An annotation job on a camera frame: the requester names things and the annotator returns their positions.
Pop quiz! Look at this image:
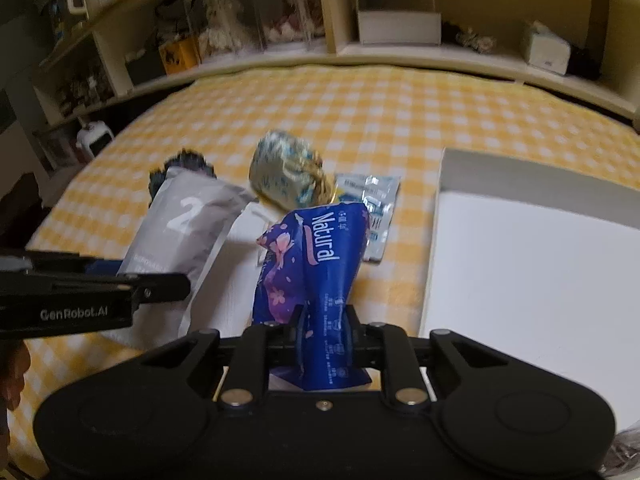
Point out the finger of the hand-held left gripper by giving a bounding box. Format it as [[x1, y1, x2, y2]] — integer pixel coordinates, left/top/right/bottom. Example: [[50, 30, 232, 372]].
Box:
[[84, 257, 126, 277], [114, 272, 192, 307]]

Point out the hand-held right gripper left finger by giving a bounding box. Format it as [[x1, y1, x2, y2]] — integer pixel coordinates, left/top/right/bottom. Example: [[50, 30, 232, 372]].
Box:
[[142, 304, 307, 408]]

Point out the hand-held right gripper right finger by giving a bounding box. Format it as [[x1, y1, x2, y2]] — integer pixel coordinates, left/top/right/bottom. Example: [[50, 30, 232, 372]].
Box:
[[345, 304, 507, 406]]

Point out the clear plastic bag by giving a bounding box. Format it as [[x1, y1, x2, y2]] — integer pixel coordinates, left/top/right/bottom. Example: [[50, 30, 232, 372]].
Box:
[[132, 202, 267, 345]]

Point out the white plastic bag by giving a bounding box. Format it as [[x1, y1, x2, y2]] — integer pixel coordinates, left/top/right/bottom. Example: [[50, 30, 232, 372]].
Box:
[[116, 166, 257, 288]]

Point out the blue floral tissue packet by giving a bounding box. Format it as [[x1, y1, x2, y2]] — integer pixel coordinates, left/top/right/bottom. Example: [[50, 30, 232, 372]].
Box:
[[251, 202, 373, 392]]

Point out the dark crochet scrunchie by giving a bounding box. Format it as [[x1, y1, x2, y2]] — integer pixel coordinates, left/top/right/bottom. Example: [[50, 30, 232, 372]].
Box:
[[148, 147, 219, 206]]

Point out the silver blue wipe packet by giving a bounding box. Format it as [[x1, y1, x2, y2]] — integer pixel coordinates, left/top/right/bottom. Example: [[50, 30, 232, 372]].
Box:
[[332, 172, 403, 264]]

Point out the floral fabric pouch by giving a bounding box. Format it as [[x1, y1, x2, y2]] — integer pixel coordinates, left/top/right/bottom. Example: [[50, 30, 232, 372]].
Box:
[[248, 129, 337, 211]]

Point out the white cardboard box tray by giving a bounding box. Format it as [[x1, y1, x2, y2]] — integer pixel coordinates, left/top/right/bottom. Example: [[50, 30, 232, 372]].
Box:
[[419, 147, 640, 443]]

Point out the white appliance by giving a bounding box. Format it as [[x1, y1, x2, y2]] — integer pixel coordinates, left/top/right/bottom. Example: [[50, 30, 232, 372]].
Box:
[[74, 120, 116, 162]]

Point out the small black box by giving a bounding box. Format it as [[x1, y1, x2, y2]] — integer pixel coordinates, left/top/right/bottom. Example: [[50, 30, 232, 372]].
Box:
[[124, 51, 167, 87]]

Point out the yellow checked bed sheet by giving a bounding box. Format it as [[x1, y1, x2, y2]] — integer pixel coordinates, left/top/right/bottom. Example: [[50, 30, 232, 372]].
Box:
[[0, 64, 640, 480]]

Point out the small yellow box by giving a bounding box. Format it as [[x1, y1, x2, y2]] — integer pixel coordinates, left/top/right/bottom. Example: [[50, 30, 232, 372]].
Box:
[[158, 40, 202, 77]]

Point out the cream dress doll in case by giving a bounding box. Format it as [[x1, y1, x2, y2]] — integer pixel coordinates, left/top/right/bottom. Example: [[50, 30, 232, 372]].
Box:
[[191, 0, 264, 59]]

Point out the wooden headboard shelf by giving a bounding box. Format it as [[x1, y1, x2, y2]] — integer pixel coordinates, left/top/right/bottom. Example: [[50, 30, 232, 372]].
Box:
[[31, 0, 640, 133]]

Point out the pink dress doll in case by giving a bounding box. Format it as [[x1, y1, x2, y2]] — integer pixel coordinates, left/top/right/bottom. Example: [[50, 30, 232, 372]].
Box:
[[250, 0, 327, 50]]

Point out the open white box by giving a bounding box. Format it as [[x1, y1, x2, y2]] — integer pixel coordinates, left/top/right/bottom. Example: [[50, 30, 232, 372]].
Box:
[[351, 0, 443, 46]]

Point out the white tissue box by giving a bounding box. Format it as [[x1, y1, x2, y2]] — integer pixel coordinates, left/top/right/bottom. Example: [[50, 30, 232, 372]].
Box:
[[521, 21, 572, 77]]

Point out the dark fuzzy item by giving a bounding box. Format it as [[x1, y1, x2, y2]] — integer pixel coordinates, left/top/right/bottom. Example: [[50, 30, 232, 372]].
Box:
[[567, 46, 602, 82]]

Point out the beige rope bundle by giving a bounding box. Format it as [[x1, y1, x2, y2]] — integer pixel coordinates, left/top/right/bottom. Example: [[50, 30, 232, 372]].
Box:
[[442, 21, 495, 54]]

